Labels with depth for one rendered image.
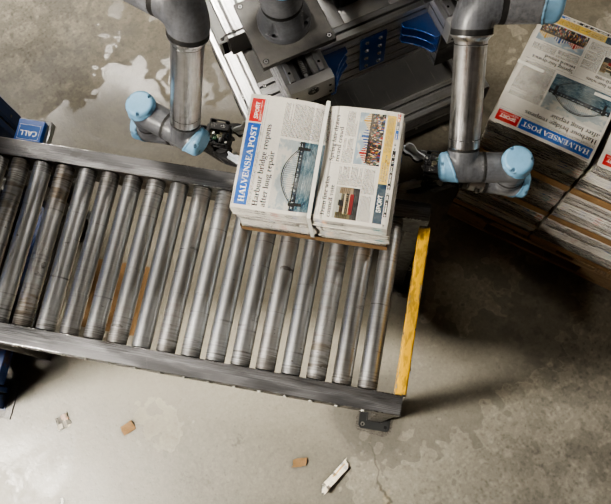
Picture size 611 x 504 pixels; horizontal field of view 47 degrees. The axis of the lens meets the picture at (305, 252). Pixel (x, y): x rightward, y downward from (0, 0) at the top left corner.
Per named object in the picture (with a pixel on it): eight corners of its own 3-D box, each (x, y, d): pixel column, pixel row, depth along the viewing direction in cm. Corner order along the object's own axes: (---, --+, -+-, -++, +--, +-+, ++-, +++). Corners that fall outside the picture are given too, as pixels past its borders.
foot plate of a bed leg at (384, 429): (397, 397, 250) (397, 397, 249) (391, 438, 247) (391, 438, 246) (360, 390, 252) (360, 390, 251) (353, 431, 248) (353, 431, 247)
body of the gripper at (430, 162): (425, 148, 180) (472, 154, 179) (421, 160, 189) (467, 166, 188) (421, 176, 179) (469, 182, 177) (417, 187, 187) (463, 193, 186)
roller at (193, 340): (237, 193, 193) (234, 187, 188) (200, 363, 182) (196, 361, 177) (219, 190, 194) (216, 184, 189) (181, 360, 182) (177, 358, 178)
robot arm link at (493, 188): (533, 163, 178) (525, 175, 187) (490, 157, 179) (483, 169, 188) (530, 192, 176) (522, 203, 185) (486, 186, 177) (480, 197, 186)
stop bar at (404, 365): (431, 229, 183) (432, 227, 181) (406, 397, 172) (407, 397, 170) (418, 227, 183) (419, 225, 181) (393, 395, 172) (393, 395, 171)
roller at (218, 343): (260, 197, 193) (258, 190, 188) (224, 368, 181) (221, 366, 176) (243, 194, 193) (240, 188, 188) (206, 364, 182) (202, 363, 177)
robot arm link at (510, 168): (489, 174, 167) (480, 189, 177) (537, 174, 166) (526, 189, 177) (487, 143, 169) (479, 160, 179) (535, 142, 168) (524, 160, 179)
